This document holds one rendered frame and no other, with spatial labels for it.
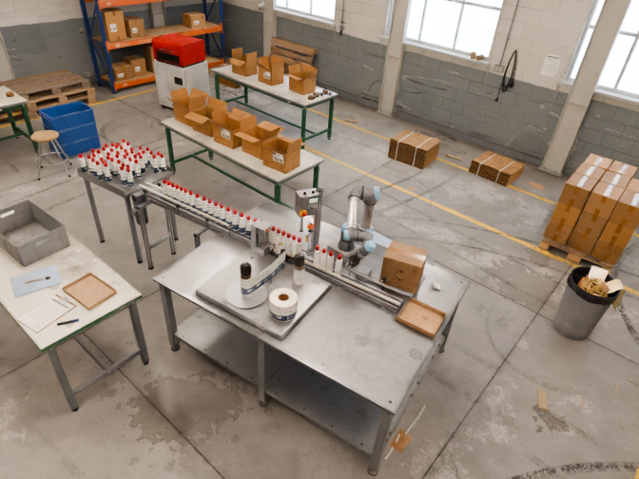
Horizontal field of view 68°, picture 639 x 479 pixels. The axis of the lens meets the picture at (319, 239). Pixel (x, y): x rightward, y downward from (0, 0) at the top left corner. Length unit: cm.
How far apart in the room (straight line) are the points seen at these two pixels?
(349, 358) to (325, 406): 63
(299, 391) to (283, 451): 44
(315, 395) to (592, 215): 380
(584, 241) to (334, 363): 385
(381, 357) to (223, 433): 138
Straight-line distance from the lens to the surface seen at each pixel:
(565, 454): 438
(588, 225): 616
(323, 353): 329
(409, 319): 361
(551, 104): 825
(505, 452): 418
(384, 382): 319
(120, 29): 1023
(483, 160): 777
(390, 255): 369
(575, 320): 511
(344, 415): 375
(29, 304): 405
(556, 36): 809
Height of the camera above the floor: 333
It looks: 36 degrees down
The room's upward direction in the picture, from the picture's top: 4 degrees clockwise
